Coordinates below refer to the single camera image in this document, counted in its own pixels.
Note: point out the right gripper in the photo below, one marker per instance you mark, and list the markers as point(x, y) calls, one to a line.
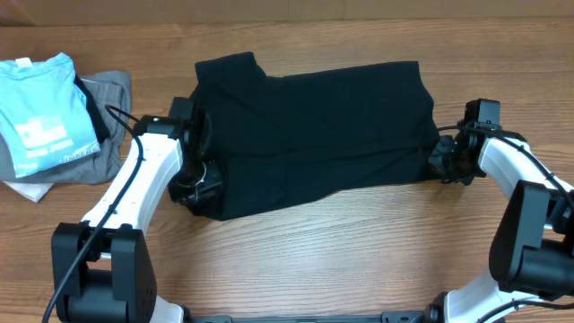
point(435, 162)

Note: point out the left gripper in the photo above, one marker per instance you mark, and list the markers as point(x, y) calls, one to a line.
point(213, 178)

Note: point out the black t-shirt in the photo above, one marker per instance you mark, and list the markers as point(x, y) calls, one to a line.
point(286, 141)

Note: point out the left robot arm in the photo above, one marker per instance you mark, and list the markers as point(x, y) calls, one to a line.
point(102, 269)

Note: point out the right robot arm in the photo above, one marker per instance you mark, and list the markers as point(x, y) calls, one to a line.
point(531, 254)

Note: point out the black folded garment in stack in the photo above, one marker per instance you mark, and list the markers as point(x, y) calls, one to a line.
point(98, 123)

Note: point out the grey folded t-shirt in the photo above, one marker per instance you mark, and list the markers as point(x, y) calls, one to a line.
point(111, 88)

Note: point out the white folded garment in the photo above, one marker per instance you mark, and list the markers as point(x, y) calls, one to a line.
point(33, 192)

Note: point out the light blue folded t-shirt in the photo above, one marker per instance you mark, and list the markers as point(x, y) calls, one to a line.
point(44, 116)

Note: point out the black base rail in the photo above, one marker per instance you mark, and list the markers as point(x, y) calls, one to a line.
point(410, 316)

